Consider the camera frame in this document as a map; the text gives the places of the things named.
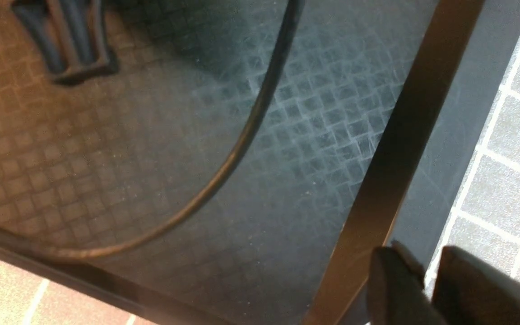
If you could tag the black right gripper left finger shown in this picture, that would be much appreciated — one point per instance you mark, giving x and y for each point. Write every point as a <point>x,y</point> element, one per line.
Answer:
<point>396,291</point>

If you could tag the black serving tray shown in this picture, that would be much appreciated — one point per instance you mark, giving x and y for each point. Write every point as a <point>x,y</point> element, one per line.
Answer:
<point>111,158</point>

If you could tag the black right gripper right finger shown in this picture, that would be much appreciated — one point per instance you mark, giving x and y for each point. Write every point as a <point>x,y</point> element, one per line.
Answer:
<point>469,291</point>

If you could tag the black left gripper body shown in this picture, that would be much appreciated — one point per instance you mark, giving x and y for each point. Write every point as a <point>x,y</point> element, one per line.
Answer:
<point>71,36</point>

